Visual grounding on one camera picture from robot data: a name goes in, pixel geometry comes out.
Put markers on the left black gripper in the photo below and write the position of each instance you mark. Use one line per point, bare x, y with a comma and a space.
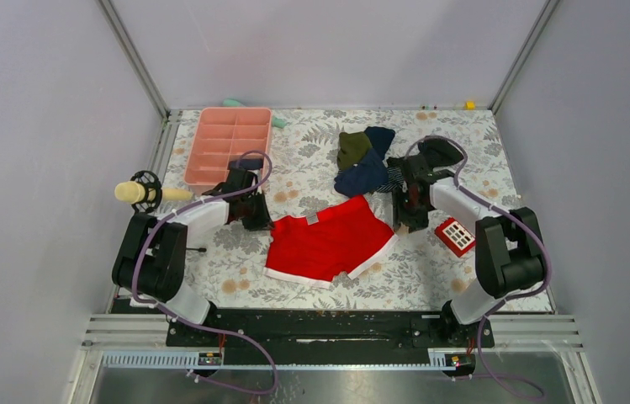
263, 221

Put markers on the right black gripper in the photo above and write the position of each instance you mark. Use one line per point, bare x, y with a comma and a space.
399, 216

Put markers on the red underwear white trim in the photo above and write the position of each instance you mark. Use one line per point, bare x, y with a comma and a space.
312, 250

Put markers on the pink divided organizer tray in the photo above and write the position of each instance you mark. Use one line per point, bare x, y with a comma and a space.
222, 135

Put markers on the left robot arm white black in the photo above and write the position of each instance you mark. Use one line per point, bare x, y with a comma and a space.
166, 223

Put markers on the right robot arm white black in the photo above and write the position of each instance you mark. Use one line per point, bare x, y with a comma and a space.
510, 257

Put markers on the striped grey underwear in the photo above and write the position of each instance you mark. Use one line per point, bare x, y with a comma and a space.
395, 180

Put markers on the dark rolled underwear in tray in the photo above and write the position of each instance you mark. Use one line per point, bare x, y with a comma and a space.
249, 164

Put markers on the navy blue underwear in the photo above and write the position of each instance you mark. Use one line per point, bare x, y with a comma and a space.
371, 171

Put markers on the black underwear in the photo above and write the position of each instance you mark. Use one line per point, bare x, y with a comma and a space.
437, 154

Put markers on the olive green underwear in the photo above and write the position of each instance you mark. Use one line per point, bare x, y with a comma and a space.
353, 147

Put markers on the red white grid block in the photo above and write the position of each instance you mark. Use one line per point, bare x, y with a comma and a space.
455, 237

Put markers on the floral patterned table mat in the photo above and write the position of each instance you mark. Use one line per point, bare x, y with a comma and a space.
418, 273

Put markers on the microphone with foam cover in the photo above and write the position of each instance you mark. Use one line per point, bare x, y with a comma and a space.
144, 192

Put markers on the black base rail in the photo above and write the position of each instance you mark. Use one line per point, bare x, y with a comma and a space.
310, 337

